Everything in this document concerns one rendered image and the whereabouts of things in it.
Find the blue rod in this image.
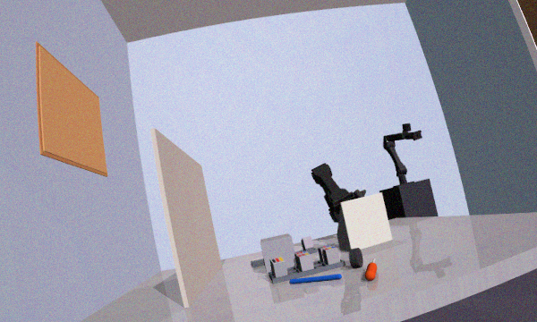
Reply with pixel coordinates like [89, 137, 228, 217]
[289, 274, 342, 284]

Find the beige flat panel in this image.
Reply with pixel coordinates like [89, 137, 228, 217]
[150, 128, 222, 308]

